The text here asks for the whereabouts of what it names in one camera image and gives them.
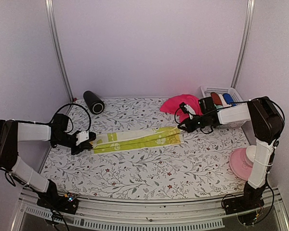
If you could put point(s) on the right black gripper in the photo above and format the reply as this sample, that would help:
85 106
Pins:
189 128

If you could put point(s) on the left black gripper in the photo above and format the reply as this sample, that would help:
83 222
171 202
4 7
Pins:
85 145

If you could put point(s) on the green yellow patterned towel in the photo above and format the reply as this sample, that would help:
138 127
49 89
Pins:
115 142

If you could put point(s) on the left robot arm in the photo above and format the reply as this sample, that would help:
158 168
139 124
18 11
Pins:
13 132

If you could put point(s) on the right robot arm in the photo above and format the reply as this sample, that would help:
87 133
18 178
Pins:
268 121

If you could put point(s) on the green item in basket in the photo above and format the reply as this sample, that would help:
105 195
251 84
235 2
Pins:
218 106

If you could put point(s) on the black cylindrical bottle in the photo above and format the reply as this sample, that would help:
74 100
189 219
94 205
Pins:
95 105

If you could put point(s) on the red item in basket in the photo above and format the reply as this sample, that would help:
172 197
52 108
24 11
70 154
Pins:
216 99

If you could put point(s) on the floral tablecloth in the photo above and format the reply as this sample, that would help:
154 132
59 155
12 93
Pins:
199 167

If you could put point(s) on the white item in basket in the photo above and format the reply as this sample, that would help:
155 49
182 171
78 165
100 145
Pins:
224 103

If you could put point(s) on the blue item in basket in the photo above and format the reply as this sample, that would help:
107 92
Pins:
228 99

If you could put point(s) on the pink plate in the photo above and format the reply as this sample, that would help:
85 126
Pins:
238 164

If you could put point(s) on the white bowl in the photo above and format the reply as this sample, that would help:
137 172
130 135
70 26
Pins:
251 152

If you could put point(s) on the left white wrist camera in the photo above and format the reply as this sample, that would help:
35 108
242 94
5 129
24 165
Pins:
84 136

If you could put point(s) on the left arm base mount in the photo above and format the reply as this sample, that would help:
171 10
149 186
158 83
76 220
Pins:
58 203

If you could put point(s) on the front aluminium rail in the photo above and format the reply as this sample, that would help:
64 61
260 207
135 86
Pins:
109 214

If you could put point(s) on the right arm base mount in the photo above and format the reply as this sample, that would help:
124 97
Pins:
233 204

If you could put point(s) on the right aluminium frame post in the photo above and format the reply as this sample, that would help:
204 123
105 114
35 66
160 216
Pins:
244 42

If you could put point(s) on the aluminium frame post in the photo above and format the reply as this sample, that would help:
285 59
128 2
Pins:
244 42
57 48

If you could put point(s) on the left aluminium frame post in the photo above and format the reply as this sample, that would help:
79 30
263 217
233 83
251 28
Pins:
57 48

